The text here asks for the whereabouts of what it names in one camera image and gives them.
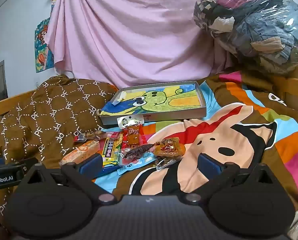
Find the brown patterned pillow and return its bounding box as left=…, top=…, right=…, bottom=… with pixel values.
left=0, top=75, right=120, bottom=230

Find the yellow seaweed cracker packet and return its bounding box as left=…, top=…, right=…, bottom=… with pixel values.
left=102, top=132, right=124, bottom=167

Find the cartoon printed blanket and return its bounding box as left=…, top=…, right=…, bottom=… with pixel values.
left=94, top=67, right=298, bottom=205

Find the colourful wall poster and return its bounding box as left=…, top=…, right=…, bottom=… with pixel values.
left=34, top=0, right=58, bottom=73

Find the red spicy strip packet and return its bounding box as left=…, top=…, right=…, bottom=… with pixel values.
left=117, top=116, right=146, bottom=148

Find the small white yellow packet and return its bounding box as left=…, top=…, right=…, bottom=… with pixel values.
left=115, top=91, right=127, bottom=105

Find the pink hanging cloth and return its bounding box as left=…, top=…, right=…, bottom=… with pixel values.
left=45, top=0, right=237, bottom=88

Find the clear plastic wrapper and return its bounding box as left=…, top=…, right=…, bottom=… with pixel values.
left=155, top=156, right=183, bottom=172

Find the dark blue snack packet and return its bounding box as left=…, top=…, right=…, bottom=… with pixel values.
left=93, top=165, right=123, bottom=180

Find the grey shallow tray box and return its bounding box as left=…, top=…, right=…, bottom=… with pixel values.
left=99, top=81, right=206, bottom=126

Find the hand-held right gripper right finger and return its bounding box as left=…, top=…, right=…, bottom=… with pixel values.
left=184, top=153, right=277, bottom=204

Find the orange cake packet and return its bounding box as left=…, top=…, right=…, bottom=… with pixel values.
left=59, top=140, right=101, bottom=166

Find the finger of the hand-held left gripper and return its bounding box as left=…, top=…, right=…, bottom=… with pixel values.
left=12, top=157, right=39, bottom=174

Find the wooden bed frame rail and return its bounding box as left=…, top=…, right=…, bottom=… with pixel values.
left=0, top=90, right=39, bottom=121
left=272, top=65, right=298, bottom=112

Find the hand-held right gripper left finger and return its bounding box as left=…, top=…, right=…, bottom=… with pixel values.
left=21, top=153, right=117, bottom=204

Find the brown nut snack packet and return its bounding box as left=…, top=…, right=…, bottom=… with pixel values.
left=73, top=131, right=107, bottom=143

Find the dark dried snack clear packet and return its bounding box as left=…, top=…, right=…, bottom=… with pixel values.
left=120, top=144, right=156, bottom=165

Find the light blue snack packet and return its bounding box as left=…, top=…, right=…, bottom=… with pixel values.
left=117, top=152, right=157, bottom=176

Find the orange brown snack packet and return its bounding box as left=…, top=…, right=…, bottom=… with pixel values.
left=153, top=137, right=186, bottom=158

